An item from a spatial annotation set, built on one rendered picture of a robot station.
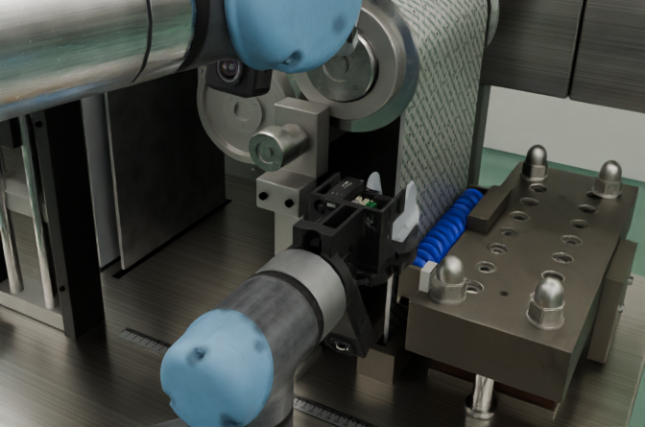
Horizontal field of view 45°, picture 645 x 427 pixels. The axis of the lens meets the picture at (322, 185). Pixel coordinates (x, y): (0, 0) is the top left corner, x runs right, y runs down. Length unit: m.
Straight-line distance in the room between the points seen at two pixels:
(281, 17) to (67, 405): 0.63
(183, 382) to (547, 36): 0.67
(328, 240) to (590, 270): 0.36
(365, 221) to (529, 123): 2.96
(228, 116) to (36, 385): 0.36
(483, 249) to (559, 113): 2.69
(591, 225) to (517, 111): 2.64
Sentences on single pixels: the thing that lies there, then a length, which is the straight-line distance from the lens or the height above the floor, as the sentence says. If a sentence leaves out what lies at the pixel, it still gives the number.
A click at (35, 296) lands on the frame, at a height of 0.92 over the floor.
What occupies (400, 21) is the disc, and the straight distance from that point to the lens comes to 0.73.
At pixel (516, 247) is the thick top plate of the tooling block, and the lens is 0.90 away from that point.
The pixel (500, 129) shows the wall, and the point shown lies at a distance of 3.65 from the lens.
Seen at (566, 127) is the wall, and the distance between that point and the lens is 3.57.
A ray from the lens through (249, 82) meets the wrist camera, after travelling 0.58.
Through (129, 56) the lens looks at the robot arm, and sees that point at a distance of 0.30.
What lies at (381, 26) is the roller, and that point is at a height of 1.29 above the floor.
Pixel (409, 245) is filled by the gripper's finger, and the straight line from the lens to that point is 0.74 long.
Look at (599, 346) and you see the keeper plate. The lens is 0.95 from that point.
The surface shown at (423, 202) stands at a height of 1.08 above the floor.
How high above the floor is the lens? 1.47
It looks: 26 degrees down
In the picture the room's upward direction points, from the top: 2 degrees clockwise
